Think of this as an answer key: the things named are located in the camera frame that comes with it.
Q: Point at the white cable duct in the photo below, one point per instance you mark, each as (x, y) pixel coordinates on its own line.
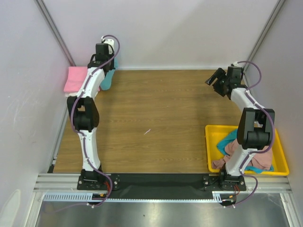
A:
(139, 197)

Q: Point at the dusty pink t shirt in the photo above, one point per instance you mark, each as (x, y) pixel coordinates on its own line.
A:
(260, 158)

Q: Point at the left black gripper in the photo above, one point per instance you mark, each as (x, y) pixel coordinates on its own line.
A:
(111, 67)

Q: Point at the folded pink t shirt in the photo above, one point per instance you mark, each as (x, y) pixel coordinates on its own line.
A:
(75, 79)

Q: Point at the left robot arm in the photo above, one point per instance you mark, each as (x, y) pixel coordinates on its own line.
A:
(84, 115)

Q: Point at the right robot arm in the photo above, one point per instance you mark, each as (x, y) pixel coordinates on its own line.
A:
(255, 133)

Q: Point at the turquoise t shirt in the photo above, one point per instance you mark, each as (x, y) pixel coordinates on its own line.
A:
(225, 142)
(107, 81)

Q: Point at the yellow plastic bin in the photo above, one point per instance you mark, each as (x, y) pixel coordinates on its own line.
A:
(219, 136)

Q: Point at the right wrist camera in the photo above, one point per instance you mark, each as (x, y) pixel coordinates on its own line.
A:
(235, 64)

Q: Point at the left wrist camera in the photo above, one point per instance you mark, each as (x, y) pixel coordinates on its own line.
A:
(108, 46)

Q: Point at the aluminium front rail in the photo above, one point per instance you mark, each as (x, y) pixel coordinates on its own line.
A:
(60, 182)

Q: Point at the right aluminium frame post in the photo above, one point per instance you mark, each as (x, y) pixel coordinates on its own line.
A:
(269, 23)

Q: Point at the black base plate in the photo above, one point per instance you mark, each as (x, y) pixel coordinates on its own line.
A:
(210, 183)

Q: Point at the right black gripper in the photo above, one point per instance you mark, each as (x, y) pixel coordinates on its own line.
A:
(219, 84)

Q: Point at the aluminium frame post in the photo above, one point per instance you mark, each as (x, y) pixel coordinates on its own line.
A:
(54, 30)
(269, 23)

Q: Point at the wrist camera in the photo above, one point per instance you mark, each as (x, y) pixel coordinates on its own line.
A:
(235, 64)
(108, 46)

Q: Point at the left aluminium frame post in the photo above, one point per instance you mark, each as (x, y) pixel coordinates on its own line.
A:
(54, 30)

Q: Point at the folded white t shirt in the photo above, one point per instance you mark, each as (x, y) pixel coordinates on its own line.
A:
(70, 94)

